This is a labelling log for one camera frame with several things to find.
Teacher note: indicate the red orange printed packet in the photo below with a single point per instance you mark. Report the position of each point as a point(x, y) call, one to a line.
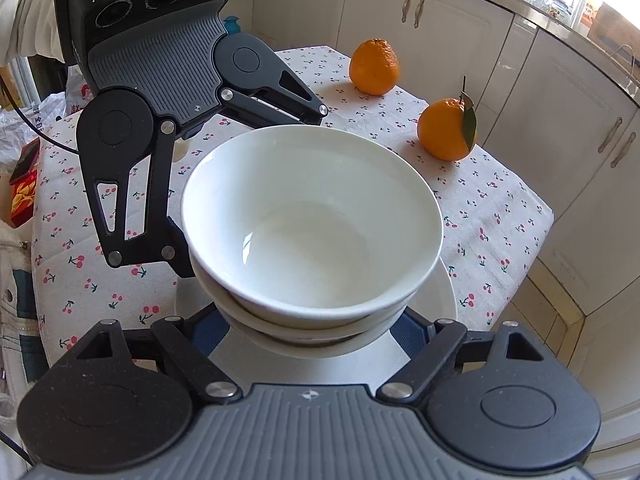
point(25, 200)

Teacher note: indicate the orange with green leaf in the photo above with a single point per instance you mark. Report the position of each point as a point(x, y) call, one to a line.
point(442, 132)

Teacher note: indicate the white fruit print plate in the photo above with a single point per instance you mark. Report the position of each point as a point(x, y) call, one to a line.
point(310, 372)

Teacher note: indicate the white blue cloth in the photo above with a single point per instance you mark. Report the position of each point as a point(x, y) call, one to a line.
point(20, 310)

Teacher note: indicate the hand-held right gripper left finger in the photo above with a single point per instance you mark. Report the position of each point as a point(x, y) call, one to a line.
point(207, 332)

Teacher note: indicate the wooden cutting board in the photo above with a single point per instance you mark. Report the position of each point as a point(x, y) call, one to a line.
point(615, 25)

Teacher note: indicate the person's left forearm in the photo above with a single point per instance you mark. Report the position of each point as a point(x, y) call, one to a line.
point(30, 10)

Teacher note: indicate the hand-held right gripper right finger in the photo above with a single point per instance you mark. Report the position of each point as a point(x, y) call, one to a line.
point(412, 332)

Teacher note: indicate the orange without leaf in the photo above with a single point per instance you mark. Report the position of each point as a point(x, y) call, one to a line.
point(372, 67)

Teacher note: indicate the cherry print tablecloth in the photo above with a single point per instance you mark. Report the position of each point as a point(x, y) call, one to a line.
point(490, 210)

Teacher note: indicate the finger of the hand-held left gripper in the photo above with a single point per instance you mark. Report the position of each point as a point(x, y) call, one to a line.
point(150, 210)
point(270, 105)

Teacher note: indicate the white kitchen cabinets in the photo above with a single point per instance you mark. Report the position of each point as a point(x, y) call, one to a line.
point(450, 42)

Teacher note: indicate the white red print plastic bag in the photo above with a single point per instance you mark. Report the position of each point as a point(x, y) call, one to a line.
point(50, 110)

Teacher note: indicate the blue thermos jug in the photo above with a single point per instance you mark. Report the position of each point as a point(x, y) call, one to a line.
point(231, 25)

